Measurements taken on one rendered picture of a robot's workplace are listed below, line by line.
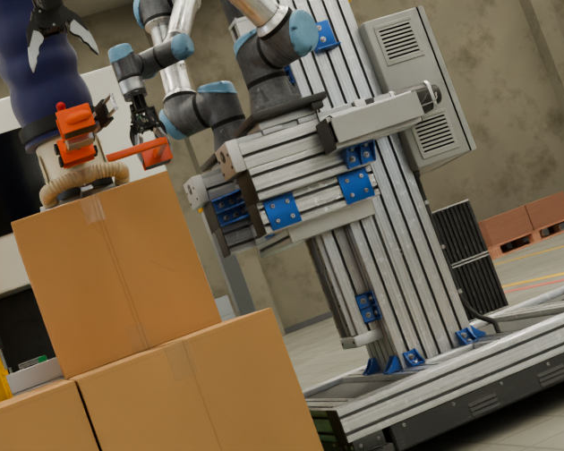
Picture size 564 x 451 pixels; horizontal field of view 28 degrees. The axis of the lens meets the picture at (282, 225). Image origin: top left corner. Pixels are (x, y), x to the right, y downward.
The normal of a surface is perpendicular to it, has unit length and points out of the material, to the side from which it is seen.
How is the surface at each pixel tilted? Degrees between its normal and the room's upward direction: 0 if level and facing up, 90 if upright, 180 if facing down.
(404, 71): 90
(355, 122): 90
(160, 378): 90
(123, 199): 90
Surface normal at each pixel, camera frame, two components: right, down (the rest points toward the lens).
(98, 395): 0.21, -0.13
